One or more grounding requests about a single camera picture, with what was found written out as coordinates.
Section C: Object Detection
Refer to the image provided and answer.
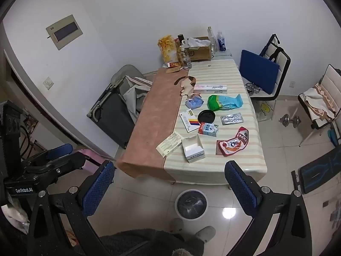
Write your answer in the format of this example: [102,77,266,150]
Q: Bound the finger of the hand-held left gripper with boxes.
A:
[35,152,86,178]
[21,143,74,166]

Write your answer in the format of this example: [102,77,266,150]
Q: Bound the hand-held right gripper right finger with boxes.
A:
[224,160,316,256]

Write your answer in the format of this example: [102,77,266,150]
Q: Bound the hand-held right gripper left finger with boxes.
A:
[27,160,116,256]

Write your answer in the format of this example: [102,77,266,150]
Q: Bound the white round trash bin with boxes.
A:
[174,189,209,221]

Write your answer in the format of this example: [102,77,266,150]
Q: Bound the black round lid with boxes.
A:
[198,109,215,124]

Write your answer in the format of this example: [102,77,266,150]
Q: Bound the white medicine box colour stripes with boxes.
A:
[179,110,200,132]

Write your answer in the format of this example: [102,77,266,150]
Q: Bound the green teal plastic bottle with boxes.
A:
[207,94,243,112]

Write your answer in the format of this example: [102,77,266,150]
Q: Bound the blue plastic wrapper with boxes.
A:
[185,96,204,110]

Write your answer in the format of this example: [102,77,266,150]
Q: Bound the pink suitcase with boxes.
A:
[75,149,105,166]

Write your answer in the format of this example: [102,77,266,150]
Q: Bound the striped tablecloth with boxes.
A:
[163,59,267,185]

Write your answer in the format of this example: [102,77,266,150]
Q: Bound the red snack pouch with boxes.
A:
[216,127,249,157]

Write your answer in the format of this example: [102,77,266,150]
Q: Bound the black bin liner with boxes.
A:
[178,192,205,218]

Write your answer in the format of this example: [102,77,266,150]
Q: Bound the grey fuzzy slipper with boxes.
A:
[170,218,184,234]
[194,226,216,243]

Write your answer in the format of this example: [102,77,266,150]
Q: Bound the grey folded cot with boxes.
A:
[87,85,136,150]

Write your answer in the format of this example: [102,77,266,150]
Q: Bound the white open cardboard box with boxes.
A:
[182,134,205,164]

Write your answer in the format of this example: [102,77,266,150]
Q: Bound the small milk carton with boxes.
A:
[198,122,219,137]

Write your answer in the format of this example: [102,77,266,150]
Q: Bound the silver blister pack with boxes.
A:
[220,112,243,126]

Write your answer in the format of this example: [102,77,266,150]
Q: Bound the person's fluffy slippers and legs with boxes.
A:
[98,229,205,256]

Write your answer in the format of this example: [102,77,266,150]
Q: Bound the black blue exercise board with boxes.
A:
[292,145,341,195]

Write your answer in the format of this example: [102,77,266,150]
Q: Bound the printed paper leaflet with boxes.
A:
[156,131,183,158]

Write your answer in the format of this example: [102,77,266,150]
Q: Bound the clear plastic bag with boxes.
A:
[256,100,275,122]

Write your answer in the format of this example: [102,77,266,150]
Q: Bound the chrome dumbbell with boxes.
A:
[279,113,301,128]

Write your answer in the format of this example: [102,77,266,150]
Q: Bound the brown table cloth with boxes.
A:
[117,67,196,179]

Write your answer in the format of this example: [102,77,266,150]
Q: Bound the beige cloth bag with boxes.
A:
[123,76,153,118]

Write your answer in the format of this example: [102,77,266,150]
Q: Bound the grey folding chair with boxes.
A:
[110,64,146,96]

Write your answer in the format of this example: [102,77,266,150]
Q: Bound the white pink toothpaste box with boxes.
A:
[194,83,227,91]

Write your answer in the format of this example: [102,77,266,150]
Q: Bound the blue plastic object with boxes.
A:
[327,128,341,147]

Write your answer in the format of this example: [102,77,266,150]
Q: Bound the beige electrical panel box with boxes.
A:
[46,15,84,51]

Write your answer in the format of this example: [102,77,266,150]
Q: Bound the beige patterned cloth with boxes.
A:
[304,83,337,120]

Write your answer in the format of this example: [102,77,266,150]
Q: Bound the blue flat cushion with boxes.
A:
[239,49,280,95]

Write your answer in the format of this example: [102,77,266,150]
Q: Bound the brown cat-shaped coaster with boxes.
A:
[174,76,197,88]

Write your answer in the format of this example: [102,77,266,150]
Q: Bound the white black dining chair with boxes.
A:
[238,34,291,120]
[298,64,341,147]

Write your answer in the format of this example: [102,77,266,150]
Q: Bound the clear plastic bottle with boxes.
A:
[179,40,193,70]

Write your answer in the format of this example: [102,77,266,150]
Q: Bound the brown cardboard box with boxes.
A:
[184,37,213,61]

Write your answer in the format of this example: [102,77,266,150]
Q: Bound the yellow snack bag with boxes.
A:
[158,35,179,63]

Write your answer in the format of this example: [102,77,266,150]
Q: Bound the plastic bottle blue label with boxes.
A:
[216,31,225,52]

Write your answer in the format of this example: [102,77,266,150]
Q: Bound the tall clear glass bottle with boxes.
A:
[207,27,217,54]

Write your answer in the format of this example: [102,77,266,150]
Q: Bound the white tissue paper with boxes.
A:
[188,37,211,48]

